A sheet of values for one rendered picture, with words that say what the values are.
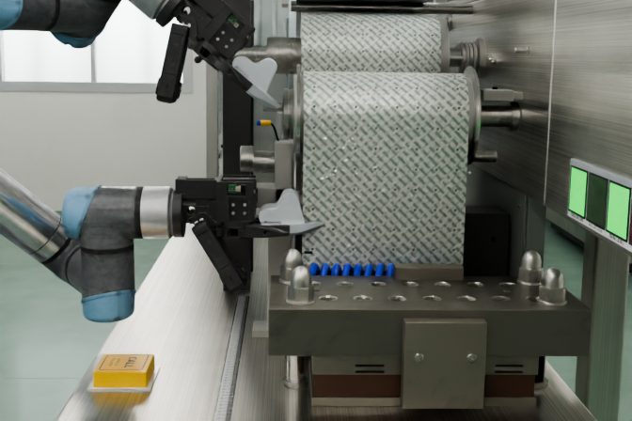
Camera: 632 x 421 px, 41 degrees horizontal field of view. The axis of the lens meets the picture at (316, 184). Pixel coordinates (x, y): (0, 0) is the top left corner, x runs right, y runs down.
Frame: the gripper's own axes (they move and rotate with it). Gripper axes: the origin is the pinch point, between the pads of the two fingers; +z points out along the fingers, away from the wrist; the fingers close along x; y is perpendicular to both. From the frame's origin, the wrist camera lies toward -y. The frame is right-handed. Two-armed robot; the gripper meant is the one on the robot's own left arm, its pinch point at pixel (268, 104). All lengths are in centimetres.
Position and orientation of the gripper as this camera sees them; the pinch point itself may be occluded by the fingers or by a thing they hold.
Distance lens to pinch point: 124.0
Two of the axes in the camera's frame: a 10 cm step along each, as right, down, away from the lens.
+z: 7.6, 6.4, 1.3
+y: 6.5, -7.5, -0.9
